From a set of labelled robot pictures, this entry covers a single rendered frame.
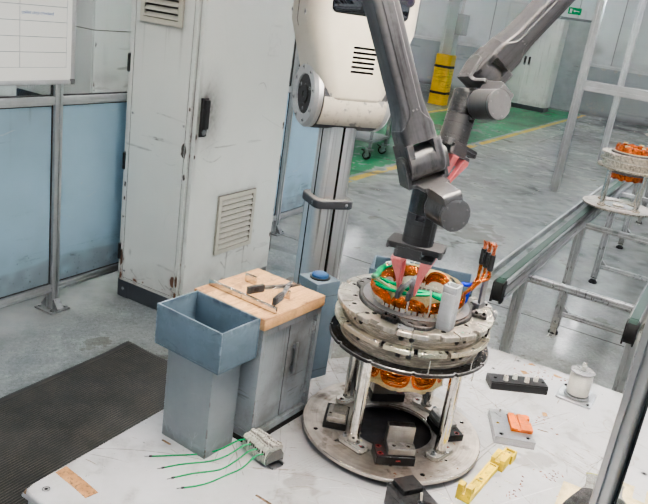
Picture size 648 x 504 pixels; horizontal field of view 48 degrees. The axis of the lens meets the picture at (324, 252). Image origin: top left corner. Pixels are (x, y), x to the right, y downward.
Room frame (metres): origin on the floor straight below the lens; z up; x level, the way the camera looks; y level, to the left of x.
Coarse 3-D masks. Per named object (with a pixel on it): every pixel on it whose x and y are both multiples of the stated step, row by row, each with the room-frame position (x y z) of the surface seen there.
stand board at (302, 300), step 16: (256, 272) 1.49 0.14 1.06; (208, 288) 1.36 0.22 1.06; (240, 288) 1.39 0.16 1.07; (304, 288) 1.44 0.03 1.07; (240, 304) 1.31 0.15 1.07; (288, 304) 1.34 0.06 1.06; (304, 304) 1.36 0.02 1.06; (320, 304) 1.41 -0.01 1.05; (272, 320) 1.27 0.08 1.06; (288, 320) 1.32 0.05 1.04
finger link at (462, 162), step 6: (444, 144) 1.39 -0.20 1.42; (456, 144) 1.38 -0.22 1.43; (450, 150) 1.38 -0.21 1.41; (456, 150) 1.39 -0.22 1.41; (462, 150) 1.40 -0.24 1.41; (462, 156) 1.40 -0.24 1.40; (456, 162) 1.42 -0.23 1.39; (462, 162) 1.41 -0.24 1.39; (468, 162) 1.42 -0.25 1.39; (456, 168) 1.41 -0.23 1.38; (462, 168) 1.41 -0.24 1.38; (450, 174) 1.41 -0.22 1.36; (456, 174) 1.41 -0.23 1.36; (450, 180) 1.40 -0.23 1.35
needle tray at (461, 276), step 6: (378, 258) 1.73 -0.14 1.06; (384, 258) 1.73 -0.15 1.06; (390, 258) 1.73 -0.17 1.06; (372, 264) 1.66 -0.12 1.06; (378, 264) 1.73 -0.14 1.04; (372, 270) 1.63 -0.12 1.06; (438, 270) 1.71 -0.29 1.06; (444, 270) 1.71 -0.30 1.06; (450, 270) 1.71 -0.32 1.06; (456, 276) 1.70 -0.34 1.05; (462, 276) 1.70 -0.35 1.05; (468, 276) 1.70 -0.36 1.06; (468, 282) 1.70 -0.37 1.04
